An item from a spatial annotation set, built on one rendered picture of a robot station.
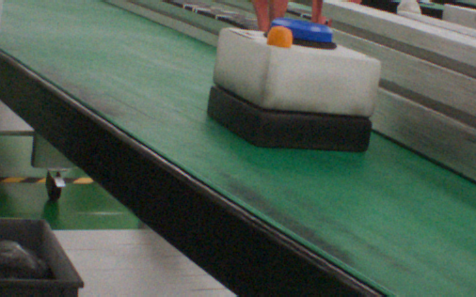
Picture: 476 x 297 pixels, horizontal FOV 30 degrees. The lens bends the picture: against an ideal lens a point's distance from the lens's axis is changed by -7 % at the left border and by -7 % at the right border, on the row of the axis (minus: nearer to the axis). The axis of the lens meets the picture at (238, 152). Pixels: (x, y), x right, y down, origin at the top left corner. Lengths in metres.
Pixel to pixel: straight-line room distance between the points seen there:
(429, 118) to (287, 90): 0.11
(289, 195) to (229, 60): 0.16
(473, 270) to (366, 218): 0.07
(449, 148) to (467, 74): 0.05
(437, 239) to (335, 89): 0.17
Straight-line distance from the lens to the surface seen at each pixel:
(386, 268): 0.38
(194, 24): 1.07
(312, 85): 0.56
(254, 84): 0.56
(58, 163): 2.97
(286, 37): 0.55
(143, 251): 2.00
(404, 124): 0.63
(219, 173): 0.48
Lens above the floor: 0.90
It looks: 13 degrees down
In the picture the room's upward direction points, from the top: 9 degrees clockwise
